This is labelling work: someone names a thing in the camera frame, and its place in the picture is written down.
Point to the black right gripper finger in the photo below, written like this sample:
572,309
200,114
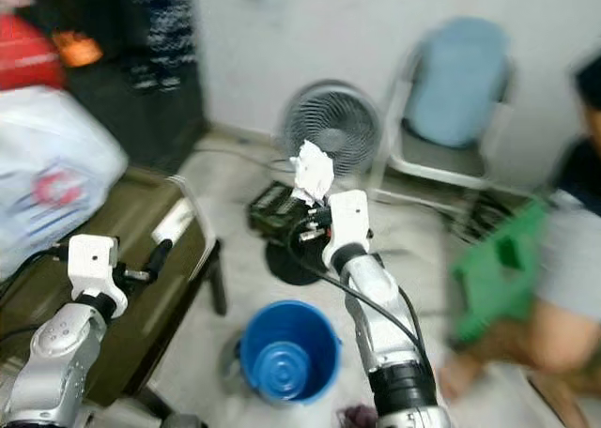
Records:
313,203

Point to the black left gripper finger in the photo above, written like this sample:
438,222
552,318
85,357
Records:
158,255

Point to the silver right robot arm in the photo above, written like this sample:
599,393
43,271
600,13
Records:
380,325

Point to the white paper roll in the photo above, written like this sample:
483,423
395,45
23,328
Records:
174,223

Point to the black power strip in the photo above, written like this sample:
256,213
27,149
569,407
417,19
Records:
277,207

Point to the olive brown table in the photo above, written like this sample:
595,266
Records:
188,287

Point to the grey standing fan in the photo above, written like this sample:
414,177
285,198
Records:
338,118

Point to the grey chair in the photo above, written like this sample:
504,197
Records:
427,156

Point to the blue plastic bucket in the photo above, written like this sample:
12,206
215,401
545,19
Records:
291,353

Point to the black cabinet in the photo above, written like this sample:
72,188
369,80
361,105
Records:
141,123

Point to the white plastic bag red logo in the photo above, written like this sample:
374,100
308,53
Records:
56,165

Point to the green plastic stool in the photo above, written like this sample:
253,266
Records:
498,278

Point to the light blue chair cushion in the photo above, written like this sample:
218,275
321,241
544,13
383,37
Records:
455,81

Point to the maroon cloth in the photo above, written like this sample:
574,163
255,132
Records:
357,419

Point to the orange object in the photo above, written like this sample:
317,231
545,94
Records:
77,50

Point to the dark patterned hanging garment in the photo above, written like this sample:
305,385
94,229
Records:
164,34

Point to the person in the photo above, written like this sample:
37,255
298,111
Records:
573,250

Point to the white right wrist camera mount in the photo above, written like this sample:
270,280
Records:
347,217

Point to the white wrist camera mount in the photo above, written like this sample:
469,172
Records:
92,259
347,217

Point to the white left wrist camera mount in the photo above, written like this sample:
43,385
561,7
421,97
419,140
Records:
92,259

